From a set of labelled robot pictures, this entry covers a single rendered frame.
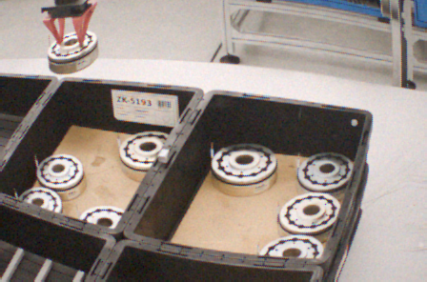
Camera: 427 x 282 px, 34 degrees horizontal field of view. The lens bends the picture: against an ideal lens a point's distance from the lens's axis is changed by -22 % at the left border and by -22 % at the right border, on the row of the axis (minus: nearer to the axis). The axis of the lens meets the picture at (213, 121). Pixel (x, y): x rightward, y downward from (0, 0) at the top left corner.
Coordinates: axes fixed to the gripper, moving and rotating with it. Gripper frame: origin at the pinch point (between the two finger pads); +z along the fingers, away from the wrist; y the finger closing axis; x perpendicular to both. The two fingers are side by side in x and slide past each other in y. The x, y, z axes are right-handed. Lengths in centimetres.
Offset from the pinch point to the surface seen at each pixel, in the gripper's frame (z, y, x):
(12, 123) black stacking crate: 22.9, -22.8, 3.2
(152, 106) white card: 16.8, 12.2, 6.4
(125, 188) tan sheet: 22.9, 12.0, -8.8
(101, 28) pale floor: 109, -105, 198
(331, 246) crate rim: 13, 51, -27
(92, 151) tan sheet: 22.9, 1.8, -0.5
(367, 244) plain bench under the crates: 37, 54, -2
